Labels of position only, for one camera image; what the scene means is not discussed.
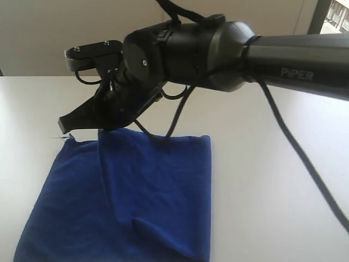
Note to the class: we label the dark window frame post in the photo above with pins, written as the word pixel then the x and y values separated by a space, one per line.
pixel 319 16

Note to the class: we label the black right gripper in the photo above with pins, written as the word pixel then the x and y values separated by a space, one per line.
pixel 135 83

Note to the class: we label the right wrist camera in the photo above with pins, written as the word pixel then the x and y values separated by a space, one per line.
pixel 105 54

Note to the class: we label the blue microfiber towel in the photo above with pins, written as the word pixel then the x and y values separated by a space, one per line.
pixel 123 197

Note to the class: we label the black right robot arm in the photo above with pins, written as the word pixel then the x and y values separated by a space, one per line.
pixel 216 55

